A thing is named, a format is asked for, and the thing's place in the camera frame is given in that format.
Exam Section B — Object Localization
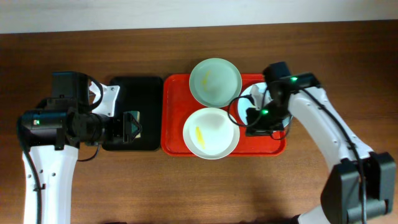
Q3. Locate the green yellow sponge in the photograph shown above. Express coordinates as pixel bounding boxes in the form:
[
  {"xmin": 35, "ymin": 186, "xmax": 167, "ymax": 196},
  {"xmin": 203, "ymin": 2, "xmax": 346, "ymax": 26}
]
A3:
[{"xmin": 130, "ymin": 111, "xmax": 140, "ymax": 133}]

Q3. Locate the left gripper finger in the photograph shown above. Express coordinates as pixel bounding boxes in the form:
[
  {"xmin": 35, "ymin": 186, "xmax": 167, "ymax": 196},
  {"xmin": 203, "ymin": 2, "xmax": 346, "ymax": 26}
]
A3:
[
  {"xmin": 123, "ymin": 126, "xmax": 142, "ymax": 142},
  {"xmin": 123, "ymin": 111, "xmax": 135, "ymax": 128}
]

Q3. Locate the red tray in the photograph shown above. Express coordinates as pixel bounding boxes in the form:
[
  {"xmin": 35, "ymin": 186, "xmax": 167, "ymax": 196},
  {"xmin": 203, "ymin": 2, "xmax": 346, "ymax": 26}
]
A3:
[{"xmin": 160, "ymin": 73, "xmax": 287, "ymax": 157}]

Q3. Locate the light blue plate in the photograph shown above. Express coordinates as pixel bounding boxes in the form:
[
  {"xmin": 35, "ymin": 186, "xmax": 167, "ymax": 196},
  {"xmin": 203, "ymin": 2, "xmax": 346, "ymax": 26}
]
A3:
[{"xmin": 236, "ymin": 82, "xmax": 294, "ymax": 131}]

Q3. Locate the white plate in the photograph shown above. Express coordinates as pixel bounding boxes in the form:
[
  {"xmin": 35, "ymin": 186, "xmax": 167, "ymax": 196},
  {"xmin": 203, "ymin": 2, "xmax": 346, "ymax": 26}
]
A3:
[{"xmin": 183, "ymin": 108, "xmax": 240, "ymax": 160}]

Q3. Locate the black tray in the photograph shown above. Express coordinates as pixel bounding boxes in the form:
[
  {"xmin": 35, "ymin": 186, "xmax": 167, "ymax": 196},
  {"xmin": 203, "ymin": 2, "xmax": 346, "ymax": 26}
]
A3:
[{"xmin": 101, "ymin": 77, "xmax": 163, "ymax": 151}]

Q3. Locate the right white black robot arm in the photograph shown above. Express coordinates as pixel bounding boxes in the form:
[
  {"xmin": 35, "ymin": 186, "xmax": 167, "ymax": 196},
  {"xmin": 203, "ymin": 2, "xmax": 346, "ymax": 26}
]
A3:
[{"xmin": 246, "ymin": 62, "xmax": 396, "ymax": 223}]

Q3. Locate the mint green plate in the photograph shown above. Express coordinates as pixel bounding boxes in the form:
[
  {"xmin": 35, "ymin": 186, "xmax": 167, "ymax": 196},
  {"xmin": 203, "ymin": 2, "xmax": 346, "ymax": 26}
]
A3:
[{"xmin": 189, "ymin": 58, "xmax": 243, "ymax": 108}]

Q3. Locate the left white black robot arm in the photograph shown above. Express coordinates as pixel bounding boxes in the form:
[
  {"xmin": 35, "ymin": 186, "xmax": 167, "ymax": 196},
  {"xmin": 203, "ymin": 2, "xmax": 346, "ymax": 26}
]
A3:
[{"xmin": 16, "ymin": 72, "xmax": 142, "ymax": 223}]

